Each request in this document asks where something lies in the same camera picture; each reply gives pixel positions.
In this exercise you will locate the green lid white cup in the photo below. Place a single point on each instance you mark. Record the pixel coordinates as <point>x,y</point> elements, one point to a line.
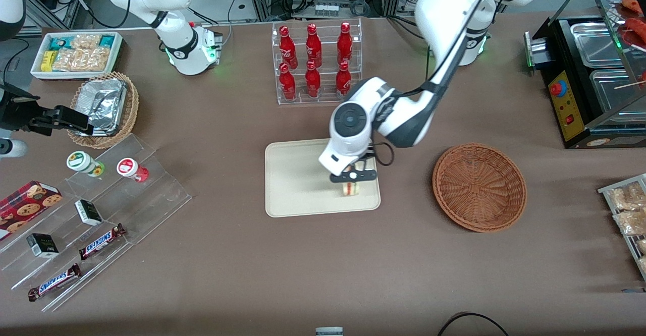
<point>81,161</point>

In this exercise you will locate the yellow snack packet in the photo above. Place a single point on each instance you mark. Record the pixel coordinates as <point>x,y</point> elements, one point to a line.
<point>47,61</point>

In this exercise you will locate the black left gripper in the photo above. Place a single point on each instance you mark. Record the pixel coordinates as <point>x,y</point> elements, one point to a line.
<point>368,155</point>

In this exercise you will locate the beige plastic tray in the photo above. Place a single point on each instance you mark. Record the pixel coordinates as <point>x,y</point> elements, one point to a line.
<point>298,184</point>

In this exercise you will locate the large clear snack bag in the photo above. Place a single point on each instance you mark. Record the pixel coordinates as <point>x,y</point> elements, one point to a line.
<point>81,59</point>

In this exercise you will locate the brown wicker basket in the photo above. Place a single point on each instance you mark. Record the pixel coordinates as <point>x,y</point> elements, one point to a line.
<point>479,187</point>

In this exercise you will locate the red lid white cup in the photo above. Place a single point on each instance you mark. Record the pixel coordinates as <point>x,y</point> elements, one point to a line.
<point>128,167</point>

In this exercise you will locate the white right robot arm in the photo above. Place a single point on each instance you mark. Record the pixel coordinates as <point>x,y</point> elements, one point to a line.
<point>176,48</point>

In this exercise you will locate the clear bagged pastry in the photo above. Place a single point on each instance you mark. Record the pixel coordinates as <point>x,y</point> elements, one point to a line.
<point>631,221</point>
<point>642,246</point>
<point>643,265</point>
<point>626,197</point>

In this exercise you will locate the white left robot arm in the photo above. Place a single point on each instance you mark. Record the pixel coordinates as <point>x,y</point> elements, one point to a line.
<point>404,119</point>

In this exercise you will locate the white rectangular snack bin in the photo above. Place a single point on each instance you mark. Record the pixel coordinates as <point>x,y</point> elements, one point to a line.
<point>38,71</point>

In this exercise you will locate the red cola bottle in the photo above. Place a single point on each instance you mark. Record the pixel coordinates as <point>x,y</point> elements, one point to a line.
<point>344,43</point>
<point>287,85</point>
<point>287,48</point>
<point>313,82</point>
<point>343,81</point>
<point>313,46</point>

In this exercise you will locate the teal snack packet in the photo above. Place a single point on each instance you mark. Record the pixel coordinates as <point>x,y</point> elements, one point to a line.
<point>59,42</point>
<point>107,41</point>

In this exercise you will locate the clear acrylic stepped display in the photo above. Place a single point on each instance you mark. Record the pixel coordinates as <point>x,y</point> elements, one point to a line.
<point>126,210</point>

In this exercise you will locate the tray of packaged snacks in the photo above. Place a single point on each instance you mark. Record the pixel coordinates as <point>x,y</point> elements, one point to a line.
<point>628,240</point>

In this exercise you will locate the black food warmer machine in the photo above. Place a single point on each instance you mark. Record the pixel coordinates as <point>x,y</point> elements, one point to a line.
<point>565,114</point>

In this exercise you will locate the white power strip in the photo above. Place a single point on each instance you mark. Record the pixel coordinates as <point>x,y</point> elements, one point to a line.
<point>326,9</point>

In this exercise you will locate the grey-ended black left wrist camera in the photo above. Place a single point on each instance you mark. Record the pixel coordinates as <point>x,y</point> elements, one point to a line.
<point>353,176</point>

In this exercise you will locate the red cookie box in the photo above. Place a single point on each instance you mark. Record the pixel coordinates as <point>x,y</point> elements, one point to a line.
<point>28,205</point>

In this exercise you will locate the small black carton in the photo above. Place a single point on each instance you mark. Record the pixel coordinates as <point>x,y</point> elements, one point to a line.
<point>88,212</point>
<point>43,245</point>

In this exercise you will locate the triangular sandwich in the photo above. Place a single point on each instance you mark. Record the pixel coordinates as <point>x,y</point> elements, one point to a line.
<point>352,189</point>

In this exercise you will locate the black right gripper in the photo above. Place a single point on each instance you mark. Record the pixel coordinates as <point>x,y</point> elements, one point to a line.
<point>19,112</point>

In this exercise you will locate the brown snickers bar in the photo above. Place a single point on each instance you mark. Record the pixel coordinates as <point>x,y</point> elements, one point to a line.
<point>101,241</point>
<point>54,282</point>

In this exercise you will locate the small clear snack bag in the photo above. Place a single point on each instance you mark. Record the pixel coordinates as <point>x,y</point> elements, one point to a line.
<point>87,41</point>

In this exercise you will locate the light wicker basket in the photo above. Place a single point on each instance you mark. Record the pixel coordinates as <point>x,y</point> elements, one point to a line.
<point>130,109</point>

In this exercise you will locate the clear acrylic bottle rack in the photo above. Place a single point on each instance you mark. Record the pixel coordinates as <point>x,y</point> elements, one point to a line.
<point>325,58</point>

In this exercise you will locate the red sausage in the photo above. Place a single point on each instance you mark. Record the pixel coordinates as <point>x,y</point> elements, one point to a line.
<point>632,4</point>
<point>637,24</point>

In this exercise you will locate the silver foil packet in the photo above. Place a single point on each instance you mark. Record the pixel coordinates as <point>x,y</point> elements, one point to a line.
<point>103,101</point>

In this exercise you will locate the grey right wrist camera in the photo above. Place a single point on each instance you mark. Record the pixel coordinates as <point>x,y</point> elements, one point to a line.
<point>12,148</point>

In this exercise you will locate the steel warmer pan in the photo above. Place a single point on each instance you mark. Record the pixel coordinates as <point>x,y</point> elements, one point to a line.
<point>595,43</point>
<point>613,99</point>

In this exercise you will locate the small grey device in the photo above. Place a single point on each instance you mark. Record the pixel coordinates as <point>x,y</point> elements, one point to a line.
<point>329,332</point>

